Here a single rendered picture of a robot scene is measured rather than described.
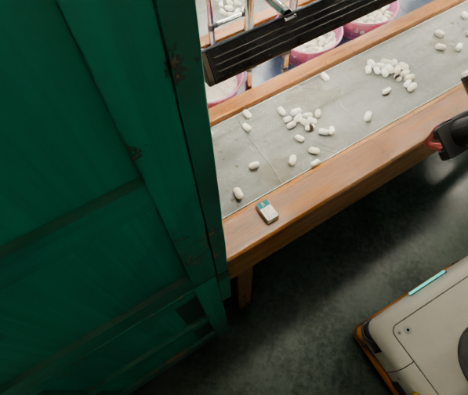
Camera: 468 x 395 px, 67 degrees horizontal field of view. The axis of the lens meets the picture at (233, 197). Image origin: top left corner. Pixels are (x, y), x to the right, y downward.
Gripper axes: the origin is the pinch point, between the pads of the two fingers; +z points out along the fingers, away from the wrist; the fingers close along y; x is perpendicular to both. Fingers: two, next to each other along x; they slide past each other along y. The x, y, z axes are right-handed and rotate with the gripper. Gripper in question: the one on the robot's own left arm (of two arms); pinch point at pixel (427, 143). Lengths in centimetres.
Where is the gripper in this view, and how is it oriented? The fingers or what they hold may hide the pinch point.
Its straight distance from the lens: 89.2
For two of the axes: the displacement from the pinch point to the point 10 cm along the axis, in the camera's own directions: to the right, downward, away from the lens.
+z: -2.1, 0.7, 9.7
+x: 4.5, 8.9, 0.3
